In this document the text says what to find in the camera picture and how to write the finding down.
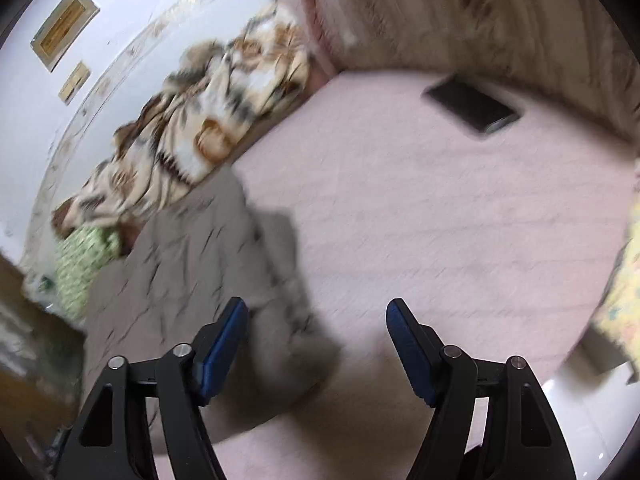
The yellow floral cloth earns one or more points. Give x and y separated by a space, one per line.
622 300

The grey quilted jacket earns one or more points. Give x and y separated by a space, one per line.
190 260

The printed plastic bag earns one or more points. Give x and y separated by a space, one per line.
42 287

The leaf print blanket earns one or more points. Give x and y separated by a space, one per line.
210 110

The wooden wardrobe with glass doors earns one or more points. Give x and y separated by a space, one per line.
30 360

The black phone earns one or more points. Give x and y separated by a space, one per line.
470 102

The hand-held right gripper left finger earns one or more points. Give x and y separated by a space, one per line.
222 345

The green patterned pillow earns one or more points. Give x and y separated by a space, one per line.
80 270

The white glossy object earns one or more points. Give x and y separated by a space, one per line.
585 420

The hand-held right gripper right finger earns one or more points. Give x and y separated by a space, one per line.
410 350

